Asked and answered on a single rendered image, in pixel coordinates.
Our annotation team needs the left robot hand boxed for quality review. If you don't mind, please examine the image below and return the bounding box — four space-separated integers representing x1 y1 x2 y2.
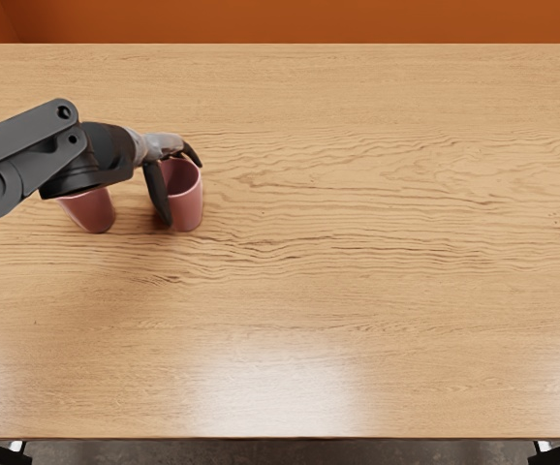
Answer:
134 132 204 229

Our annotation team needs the pink cup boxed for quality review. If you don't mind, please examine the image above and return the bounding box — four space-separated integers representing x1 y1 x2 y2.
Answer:
155 156 204 233
55 186 117 234

